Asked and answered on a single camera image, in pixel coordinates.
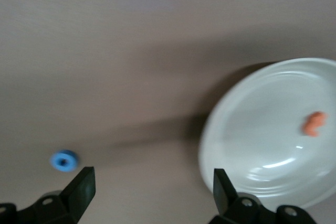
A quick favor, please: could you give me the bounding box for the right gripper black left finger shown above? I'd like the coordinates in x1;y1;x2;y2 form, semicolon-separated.
0;166;96;224

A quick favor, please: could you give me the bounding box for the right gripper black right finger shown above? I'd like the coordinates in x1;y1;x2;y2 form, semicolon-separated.
209;167;316;224

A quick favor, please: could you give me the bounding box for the blue foam letter o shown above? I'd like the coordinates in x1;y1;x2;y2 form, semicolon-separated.
49;150;79;173

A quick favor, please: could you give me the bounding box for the beige brown plate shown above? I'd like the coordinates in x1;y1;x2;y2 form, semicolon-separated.
198;57;336;209

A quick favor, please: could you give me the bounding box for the brown table cover sheet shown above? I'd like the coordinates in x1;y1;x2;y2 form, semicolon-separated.
0;0;336;224

